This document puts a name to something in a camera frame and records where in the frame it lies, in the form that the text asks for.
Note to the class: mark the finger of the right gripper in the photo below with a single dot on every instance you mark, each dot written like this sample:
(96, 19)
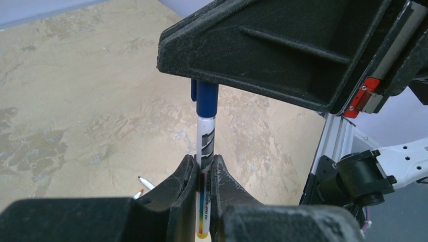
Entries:
(301, 52)

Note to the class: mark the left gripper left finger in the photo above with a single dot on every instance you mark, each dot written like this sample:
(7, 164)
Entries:
(166, 213)

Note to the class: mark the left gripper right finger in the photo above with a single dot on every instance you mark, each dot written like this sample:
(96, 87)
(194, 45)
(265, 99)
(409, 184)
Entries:
(237, 216)

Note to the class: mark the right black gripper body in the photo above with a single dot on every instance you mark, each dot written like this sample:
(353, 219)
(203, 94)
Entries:
(384, 44)

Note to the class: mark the pen with yellow end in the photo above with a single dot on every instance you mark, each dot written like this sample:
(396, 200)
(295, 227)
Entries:
(205, 143)

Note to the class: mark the blue pen cap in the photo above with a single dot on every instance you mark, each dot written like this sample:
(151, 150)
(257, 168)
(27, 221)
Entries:
(205, 94)

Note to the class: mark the pen with red tip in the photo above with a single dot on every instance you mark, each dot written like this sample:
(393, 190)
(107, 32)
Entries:
(138, 194)

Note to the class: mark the pen with orange tip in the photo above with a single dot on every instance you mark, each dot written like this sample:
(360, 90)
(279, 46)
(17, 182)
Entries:
(146, 183)

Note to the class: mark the aluminium table edge rail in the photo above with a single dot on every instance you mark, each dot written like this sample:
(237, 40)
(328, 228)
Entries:
(335, 142)

